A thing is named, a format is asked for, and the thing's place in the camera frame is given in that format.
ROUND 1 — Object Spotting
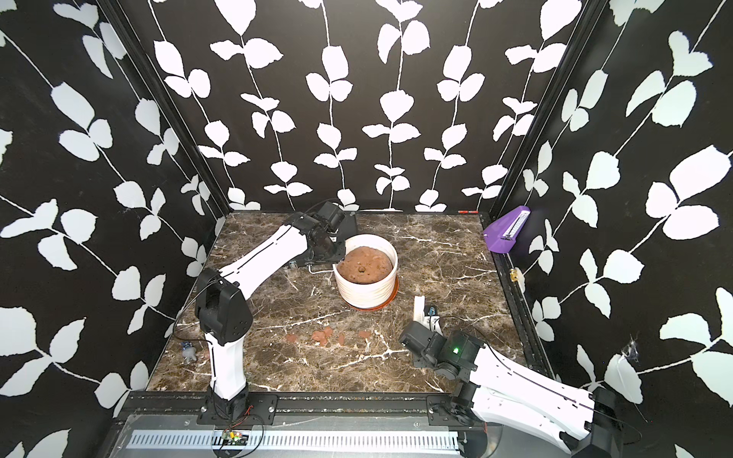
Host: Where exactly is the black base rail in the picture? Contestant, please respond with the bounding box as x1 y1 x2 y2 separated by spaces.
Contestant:
118 391 490 436

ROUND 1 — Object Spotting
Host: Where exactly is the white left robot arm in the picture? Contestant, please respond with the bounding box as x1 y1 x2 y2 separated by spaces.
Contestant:
195 202 358 402

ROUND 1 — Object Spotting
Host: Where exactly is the white ceramic pot with mud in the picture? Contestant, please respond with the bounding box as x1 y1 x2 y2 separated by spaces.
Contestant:
333 234 399 311

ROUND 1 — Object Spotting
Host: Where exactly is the purple wall bracket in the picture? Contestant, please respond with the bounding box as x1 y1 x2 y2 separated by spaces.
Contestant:
482 205 531 254

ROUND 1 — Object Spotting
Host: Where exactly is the brown mud clump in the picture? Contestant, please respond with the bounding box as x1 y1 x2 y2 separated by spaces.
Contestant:
311 326 333 347

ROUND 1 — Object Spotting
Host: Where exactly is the black hard case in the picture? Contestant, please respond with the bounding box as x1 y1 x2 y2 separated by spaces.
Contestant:
286 213 358 267

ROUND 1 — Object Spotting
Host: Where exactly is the white perforated cable strip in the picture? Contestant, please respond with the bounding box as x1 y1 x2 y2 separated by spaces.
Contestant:
122 429 460 454

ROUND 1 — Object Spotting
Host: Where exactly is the orange pot saucer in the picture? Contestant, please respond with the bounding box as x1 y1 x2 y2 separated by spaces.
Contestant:
346 277 400 313

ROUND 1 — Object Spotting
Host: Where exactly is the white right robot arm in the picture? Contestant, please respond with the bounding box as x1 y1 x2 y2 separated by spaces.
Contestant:
399 322 623 457

